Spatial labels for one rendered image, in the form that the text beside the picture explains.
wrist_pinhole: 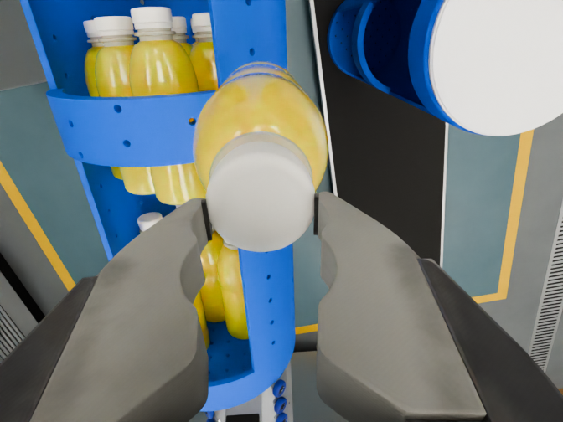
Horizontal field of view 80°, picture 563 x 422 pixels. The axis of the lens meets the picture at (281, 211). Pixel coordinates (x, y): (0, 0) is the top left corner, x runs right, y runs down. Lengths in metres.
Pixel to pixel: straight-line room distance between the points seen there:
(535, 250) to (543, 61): 1.87
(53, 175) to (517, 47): 1.82
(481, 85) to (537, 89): 0.09
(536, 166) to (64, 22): 2.02
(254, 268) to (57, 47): 0.36
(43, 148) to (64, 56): 1.40
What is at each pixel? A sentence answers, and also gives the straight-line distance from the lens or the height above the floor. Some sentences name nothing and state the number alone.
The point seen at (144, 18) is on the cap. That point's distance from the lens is 0.40.
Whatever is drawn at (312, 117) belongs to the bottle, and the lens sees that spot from 0.16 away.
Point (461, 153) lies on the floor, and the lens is 1.90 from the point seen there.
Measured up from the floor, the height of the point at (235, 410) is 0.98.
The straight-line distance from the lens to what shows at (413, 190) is 1.69.
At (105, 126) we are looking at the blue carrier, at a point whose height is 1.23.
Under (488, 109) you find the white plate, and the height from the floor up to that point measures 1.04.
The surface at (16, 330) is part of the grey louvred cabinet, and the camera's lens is 2.32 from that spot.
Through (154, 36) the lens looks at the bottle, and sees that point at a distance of 0.40.
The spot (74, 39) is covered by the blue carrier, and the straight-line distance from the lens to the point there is 0.56.
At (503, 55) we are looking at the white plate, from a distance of 0.62.
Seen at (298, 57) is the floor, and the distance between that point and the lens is 1.57.
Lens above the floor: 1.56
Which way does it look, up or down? 62 degrees down
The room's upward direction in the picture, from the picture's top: 174 degrees clockwise
